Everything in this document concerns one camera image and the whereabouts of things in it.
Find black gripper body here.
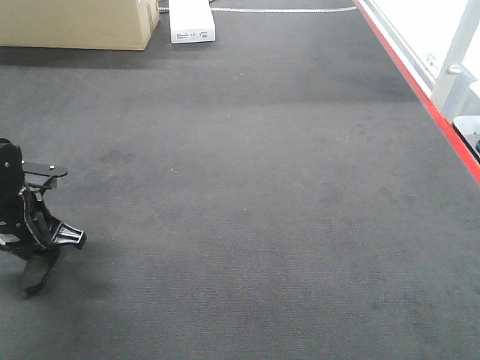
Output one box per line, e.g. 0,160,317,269
1,138,86,259

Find grey brake pad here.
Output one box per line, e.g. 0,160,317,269
22,253,51,298

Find cardboard box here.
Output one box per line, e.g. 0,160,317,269
1,1,160,51

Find white long box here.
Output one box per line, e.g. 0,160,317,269
168,0,216,44

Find white metal post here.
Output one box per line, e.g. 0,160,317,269
430,0,479,118

